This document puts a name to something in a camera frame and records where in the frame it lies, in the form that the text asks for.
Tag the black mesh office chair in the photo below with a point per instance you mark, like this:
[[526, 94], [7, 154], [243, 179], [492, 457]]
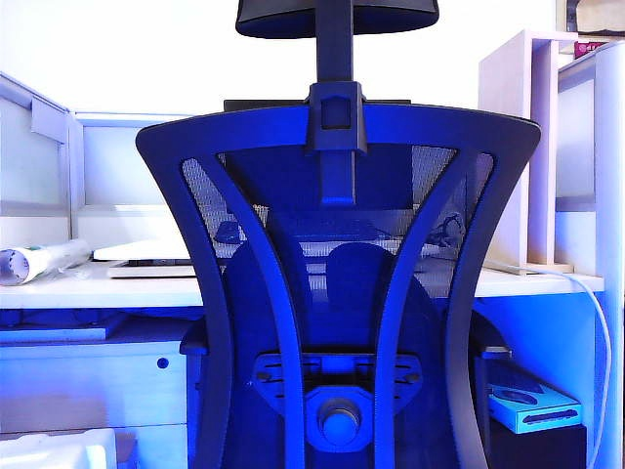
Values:
[[342, 317]]

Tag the white sliding keyboard tray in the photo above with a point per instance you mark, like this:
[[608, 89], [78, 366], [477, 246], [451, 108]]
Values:
[[54, 329]]

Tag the white drawer cabinet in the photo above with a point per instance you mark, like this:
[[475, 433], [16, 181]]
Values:
[[88, 391]]

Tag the pink small box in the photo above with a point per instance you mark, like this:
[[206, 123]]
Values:
[[586, 49]]

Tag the black computer case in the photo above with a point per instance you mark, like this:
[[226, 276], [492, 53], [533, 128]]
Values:
[[537, 452]]

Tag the white wooden desk shelf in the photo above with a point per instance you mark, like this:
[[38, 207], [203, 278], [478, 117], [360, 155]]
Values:
[[508, 146]]

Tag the white side partition panel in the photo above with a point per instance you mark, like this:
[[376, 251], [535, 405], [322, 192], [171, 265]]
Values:
[[29, 161]]

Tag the white round pillar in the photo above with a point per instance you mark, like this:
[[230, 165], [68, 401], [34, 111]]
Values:
[[612, 195]]

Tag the rolled white plastic sheet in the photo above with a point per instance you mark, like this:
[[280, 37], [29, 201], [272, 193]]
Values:
[[34, 261]]

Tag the light blue cardboard box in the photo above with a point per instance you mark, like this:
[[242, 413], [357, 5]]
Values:
[[532, 408]]

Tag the white rear partition panel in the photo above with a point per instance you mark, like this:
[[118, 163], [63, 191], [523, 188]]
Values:
[[117, 166]]

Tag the grey flat laptop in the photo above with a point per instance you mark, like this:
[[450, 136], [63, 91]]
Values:
[[146, 270]]

